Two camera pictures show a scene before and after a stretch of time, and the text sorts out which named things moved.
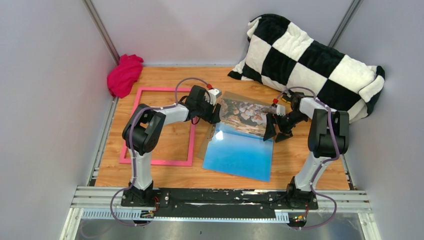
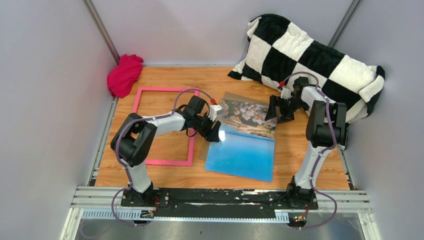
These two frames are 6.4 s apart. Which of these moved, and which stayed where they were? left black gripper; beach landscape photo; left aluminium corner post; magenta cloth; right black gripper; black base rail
Moved: left black gripper; right black gripper
Stayed: magenta cloth; beach landscape photo; black base rail; left aluminium corner post
